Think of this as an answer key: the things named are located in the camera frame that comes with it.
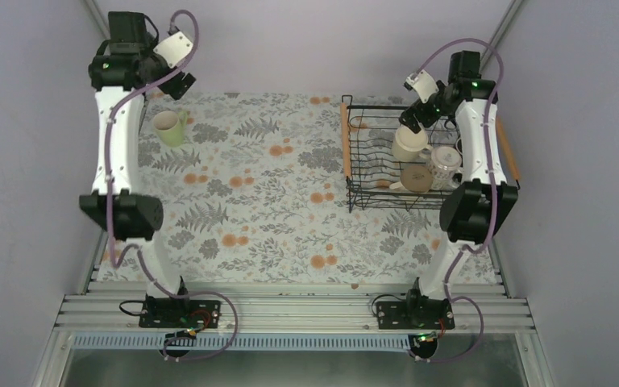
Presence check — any cream white mug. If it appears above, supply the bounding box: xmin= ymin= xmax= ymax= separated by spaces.
xmin=391 ymin=125 xmax=434 ymax=163

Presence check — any right aluminium corner post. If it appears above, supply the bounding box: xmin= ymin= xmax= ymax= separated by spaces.
xmin=480 ymin=0 xmax=527 ymax=70

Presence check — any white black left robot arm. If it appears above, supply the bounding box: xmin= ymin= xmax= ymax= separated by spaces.
xmin=79 ymin=10 xmax=199 ymax=327

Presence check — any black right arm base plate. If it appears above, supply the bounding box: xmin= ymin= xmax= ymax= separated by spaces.
xmin=376 ymin=300 xmax=455 ymax=330

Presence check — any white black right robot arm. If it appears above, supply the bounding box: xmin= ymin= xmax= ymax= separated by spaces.
xmin=399 ymin=51 xmax=518 ymax=328

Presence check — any beige brown mug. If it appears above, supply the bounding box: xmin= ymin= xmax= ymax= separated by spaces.
xmin=388 ymin=164 xmax=433 ymax=194

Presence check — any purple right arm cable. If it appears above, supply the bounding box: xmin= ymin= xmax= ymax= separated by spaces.
xmin=410 ymin=37 xmax=505 ymax=364

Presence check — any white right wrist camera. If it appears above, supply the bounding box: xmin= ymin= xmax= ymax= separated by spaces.
xmin=404 ymin=70 xmax=439 ymax=103

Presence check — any light green mug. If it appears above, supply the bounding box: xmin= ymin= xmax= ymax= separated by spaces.
xmin=152 ymin=110 xmax=188 ymax=148

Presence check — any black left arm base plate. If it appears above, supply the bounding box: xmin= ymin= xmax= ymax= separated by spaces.
xmin=138 ymin=298 xmax=221 ymax=330

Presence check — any aluminium mounting rail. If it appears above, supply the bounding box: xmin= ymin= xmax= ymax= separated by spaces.
xmin=54 ymin=281 xmax=535 ymax=334

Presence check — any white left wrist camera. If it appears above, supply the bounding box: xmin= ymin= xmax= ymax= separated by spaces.
xmin=153 ymin=31 xmax=195 ymax=69

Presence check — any black wire dish rack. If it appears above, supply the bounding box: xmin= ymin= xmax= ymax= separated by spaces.
xmin=341 ymin=99 xmax=519 ymax=217

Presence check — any grey slotted cable duct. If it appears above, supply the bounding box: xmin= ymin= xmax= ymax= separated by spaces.
xmin=72 ymin=332 xmax=409 ymax=352

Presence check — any floral patterned white mug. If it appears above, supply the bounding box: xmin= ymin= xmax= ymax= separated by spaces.
xmin=428 ymin=146 xmax=463 ymax=191

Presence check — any aluminium corner frame post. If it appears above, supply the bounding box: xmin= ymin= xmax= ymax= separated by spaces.
xmin=83 ymin=0 xmax=106 ymax=26

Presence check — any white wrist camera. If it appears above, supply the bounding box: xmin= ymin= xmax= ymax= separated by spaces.
xmin=404 ymin=70 xmax=439 ymax=103
xmin=153 ymin=31 xmax=195 ymax=69

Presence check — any floral patterned table mat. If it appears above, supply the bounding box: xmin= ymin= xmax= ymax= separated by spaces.
xmin=138 ymin=92 xmax=442 ymax=284

